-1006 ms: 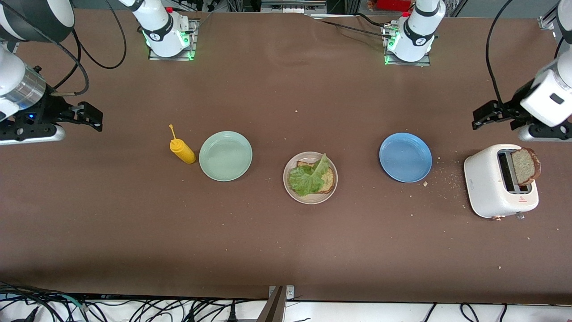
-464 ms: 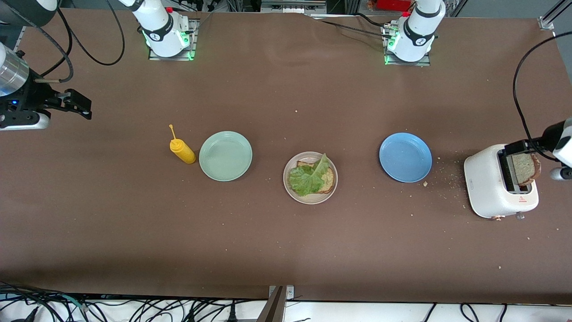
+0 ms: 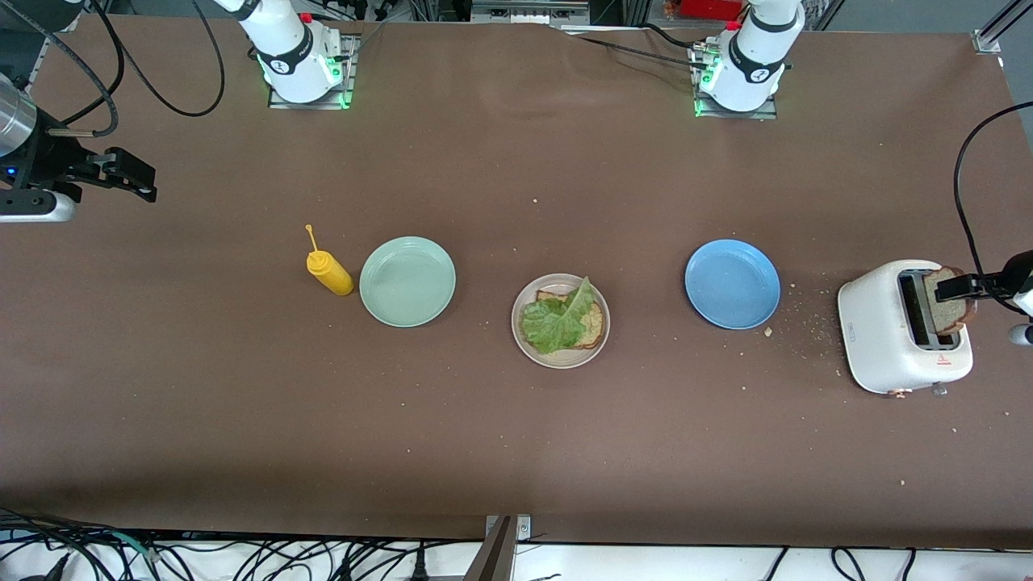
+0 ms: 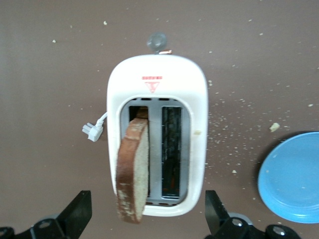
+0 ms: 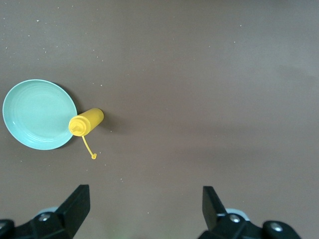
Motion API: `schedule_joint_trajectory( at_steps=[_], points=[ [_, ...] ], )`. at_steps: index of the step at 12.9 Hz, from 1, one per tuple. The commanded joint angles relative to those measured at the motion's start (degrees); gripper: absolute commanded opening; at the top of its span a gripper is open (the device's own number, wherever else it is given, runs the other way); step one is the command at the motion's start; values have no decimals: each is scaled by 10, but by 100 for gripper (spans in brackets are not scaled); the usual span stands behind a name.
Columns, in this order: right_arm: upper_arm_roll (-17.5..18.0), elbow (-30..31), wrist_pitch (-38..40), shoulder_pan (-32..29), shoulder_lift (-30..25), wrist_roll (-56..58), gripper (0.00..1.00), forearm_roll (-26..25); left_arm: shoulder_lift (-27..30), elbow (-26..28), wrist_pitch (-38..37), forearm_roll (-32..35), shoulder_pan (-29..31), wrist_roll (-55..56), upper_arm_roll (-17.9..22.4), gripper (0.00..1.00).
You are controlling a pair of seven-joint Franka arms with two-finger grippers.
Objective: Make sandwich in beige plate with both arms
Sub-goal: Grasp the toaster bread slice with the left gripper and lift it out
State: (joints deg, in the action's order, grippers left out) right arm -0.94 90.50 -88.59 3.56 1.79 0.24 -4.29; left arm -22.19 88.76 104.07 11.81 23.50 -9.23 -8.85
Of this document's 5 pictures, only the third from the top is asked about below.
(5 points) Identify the brown bread slice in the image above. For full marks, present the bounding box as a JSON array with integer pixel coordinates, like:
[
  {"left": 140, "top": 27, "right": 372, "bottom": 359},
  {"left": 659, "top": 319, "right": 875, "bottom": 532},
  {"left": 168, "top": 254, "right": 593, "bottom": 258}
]
[
  {"left": 535, "top": 289, "right": 606, "bottom": 350},
  {"left": 922, "top": 265, "right": 978, "bottom": 336}
]

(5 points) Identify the yellow squeeze bottle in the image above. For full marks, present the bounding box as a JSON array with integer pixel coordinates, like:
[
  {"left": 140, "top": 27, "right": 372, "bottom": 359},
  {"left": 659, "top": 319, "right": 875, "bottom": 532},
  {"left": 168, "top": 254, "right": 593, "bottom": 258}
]
[{"left": 304, "top": 224, "right": 355, "bottom": 297}]

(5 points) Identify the green lettuce leaf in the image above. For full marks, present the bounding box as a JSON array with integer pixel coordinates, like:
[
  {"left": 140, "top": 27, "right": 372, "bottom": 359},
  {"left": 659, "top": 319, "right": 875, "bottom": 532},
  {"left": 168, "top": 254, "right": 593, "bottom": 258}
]
[{"left": 520, "top": 277, "right": 599, "bottom": 356}]

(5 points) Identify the blue plate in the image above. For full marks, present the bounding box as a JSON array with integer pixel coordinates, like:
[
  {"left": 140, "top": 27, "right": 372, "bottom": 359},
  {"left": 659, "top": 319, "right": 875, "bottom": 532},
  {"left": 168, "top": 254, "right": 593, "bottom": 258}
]
[{"left": 684, "top": 239, "right": 782, "bottom": 331}]

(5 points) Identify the pale green plate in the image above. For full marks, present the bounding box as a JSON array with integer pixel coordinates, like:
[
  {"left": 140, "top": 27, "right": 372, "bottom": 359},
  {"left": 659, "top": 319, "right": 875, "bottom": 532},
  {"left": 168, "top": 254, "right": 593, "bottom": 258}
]
[{"left": 359, "top": 236, "right": 458, "bottom": 328}]

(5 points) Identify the beige plate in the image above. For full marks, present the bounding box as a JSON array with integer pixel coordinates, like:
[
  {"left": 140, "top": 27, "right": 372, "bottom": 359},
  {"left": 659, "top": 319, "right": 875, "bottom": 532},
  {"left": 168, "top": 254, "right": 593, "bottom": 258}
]
[{"left": 511, "top": 273, "right": 612, "bottom": 370}]

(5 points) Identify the white toaster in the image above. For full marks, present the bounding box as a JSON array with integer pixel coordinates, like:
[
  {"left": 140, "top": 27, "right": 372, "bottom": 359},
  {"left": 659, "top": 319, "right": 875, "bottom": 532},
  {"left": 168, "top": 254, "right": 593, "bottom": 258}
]
[{"left": 837, "top": 259, "right": 975, "bottom": 399}]

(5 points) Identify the red box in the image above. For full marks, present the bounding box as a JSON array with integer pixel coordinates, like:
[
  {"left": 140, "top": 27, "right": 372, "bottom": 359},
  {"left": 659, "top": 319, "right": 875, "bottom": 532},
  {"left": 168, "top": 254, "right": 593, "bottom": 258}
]
[{"left": 663, "top": 0, "right": 745, "bottom": 22}]

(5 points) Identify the grey metal equipment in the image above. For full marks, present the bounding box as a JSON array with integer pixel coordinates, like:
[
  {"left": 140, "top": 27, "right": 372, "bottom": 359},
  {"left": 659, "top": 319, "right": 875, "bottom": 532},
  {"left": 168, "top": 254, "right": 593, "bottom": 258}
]
[{"left": 470, "top": 0, "right": 592, "bottom": 25}]

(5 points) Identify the grey metal bar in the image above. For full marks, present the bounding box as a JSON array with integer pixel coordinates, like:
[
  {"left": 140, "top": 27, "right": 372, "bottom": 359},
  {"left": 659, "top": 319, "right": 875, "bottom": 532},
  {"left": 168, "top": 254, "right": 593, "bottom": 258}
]
[{"left": 462, "top": 516, "right": 514, "bottom": 581}]

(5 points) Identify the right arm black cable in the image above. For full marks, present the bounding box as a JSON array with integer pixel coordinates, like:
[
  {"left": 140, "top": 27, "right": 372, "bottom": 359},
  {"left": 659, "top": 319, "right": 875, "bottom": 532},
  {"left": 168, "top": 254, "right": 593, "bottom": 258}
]
[{"left": 0, "top": 0, "right": 227, "bottom": 138}]

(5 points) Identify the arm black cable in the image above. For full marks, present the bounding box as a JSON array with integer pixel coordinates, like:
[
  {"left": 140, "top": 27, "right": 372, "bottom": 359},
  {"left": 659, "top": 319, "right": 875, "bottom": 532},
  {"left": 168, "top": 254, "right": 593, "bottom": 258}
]
[
  {"left": 0, "top": 0, "right": 227, "bottom": 138},
  {"left": 953, "top": 100, "right": 1033, "bottom": 314}
]

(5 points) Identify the aluminium table frame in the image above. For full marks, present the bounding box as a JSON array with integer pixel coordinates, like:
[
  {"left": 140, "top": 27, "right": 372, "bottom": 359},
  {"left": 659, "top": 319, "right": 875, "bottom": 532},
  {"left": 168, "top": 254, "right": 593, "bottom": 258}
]
[{"left": 20, "top": 16, "right": 82, "bottom": 94}]

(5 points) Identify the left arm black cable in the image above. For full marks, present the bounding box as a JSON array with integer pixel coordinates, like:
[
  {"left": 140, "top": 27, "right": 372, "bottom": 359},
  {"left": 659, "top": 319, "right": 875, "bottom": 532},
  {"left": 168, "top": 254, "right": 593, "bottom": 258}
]
[{"left": 953, "top": 100, "right": 1033, "bottom": 314}]

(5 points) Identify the aluminium frame profile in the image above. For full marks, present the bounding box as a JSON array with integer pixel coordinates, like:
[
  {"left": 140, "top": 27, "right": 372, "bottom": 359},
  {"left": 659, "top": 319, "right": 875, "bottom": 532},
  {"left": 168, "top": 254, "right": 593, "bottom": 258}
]
[{"left": 972, "top": 0, "right": 1033, "bottom": 54}]

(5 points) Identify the teal floor cable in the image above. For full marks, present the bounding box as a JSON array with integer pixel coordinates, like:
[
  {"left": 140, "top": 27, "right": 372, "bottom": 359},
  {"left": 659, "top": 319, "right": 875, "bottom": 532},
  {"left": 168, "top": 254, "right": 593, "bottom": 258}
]
[{"left": 103, "top": 531, "right": 164, "bottom": 561}]

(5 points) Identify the black table cable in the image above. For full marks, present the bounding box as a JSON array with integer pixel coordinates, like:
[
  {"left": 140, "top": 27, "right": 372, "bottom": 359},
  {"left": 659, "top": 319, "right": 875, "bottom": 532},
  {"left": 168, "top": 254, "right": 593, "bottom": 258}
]
[
  {"left": 638, "top": 23, "right": 711, "bottom": 51},
  {"left": 565, "top": 31, "right": 713, "bottom": 72}
]

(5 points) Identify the small metal bracket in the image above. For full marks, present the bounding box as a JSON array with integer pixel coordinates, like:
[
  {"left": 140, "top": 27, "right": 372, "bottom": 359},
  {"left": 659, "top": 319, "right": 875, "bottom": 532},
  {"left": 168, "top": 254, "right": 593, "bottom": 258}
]
[{"left": 484, "top": 514, "right": 533, "bottom": 543}]

